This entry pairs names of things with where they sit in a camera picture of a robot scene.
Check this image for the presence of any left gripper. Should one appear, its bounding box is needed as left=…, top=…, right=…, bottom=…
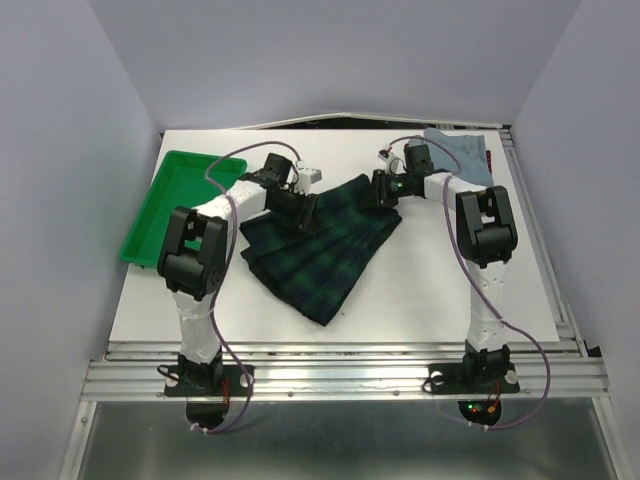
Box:
left=269, top=187, right=318, bottom=237

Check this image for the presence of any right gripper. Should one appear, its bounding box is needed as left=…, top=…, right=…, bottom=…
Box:
left=358, top=168, right=413, bottom=210

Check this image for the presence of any green navy plaid skirt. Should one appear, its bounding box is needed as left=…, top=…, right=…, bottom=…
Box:
left=240, top=174, right=402, bottom=326

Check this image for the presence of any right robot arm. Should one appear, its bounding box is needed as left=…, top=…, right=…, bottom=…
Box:
left=360, top=141, right=519, bottom=395

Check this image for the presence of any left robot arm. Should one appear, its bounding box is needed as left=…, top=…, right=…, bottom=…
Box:
left=157, top=153, right=322, bottom=397

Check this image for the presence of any light blue denim skirt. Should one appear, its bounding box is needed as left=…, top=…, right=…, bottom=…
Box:
left=407, top=128, right=494, bottom=187

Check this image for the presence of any green plastic tray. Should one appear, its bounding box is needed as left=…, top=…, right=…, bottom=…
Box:
left=120, top=150, right=247, bottom=268

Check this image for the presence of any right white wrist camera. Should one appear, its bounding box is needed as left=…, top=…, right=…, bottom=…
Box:
left=378, top=147, right=404, bottom=174

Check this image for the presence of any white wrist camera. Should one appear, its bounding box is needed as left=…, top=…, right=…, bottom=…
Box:
left=292, top=167, right=322, bottom=195
left=378, top=147, right=404, bottom=174

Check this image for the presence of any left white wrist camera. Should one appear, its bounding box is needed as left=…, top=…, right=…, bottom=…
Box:
left=292, top=167, right=322, bottom=195

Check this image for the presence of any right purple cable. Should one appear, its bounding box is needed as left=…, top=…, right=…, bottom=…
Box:
left=379, top=135, right=554, bottom=432

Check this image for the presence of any purple cable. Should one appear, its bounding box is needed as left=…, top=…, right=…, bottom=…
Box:
left=188, top=141, right=304, bottom=435
left=379, top=135, right=554, bottom=432

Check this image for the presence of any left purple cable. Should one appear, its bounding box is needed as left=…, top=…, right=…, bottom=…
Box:
left=188, top=141, right=304, bottom=435

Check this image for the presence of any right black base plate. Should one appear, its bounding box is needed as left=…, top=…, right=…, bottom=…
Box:
left=421, top=363, right=520, bottom=396

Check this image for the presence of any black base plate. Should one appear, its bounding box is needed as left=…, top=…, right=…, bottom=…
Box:
left=421, top=363, right=520, bottom=396
left=156, top=364, right=252, bottom=398

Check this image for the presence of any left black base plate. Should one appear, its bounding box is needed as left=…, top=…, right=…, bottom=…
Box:
left=156, top=364, right=252, bottom=398

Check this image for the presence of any aluminium rail frame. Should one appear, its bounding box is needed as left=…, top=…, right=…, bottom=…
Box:
left=61, top=125, right=635, bottom=479

